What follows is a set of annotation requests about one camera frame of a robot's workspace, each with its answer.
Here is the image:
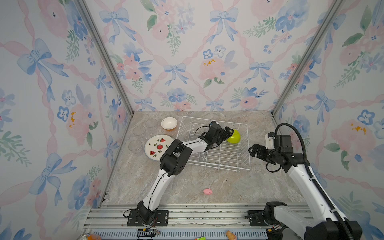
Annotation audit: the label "small pink object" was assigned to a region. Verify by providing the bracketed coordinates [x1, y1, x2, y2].
[203, 188, 213, 195]

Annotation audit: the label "right aluminium corner post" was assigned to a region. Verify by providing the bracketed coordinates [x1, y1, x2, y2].
[271, 0, 345, 118]

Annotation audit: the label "aluminium corner post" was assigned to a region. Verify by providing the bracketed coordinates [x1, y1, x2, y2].
[74, 0, 134, 117]
[271, 0, 345, 118]

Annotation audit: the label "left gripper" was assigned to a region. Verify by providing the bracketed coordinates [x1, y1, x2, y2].
[212, 126, 234, 146]

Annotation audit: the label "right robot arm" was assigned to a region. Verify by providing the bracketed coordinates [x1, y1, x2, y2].
[247, 133, 363, 240]

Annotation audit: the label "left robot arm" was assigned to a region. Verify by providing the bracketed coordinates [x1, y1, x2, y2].
[135, 121, 235, 225]

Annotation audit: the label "watermelon pattern plate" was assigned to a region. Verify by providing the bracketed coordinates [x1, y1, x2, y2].
[144, 135, 174, 161]

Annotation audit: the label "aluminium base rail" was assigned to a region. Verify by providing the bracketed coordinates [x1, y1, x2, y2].
[82, 203, 334, 240]

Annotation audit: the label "left aluminium corner post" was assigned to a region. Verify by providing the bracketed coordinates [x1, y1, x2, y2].
[74, 0, 134, 117]

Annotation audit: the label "clear glass cup back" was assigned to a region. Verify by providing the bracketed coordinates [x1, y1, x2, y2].
[133, 126, 146, 136]

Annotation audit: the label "clear glass cup front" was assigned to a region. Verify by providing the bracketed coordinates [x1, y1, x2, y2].
[146, 118, 158, 129]

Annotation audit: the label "lime green bowl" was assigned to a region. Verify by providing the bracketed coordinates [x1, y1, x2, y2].
[227, 130, 241, 144]

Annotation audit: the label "white wire dish rack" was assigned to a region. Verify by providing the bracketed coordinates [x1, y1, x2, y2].
[177, 116, 251, 172]

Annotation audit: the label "black corrugated cable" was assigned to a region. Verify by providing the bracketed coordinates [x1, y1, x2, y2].
[273, 122, 356, 240]

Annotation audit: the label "orange bowl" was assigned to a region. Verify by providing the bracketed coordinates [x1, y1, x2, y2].
[161, 117, 178, 131]

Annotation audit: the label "clear glass cup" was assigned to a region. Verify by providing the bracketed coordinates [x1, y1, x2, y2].
[146, 118, 158, 129]
[128, 140, 143, 152]
[133, 126, 146, 136]

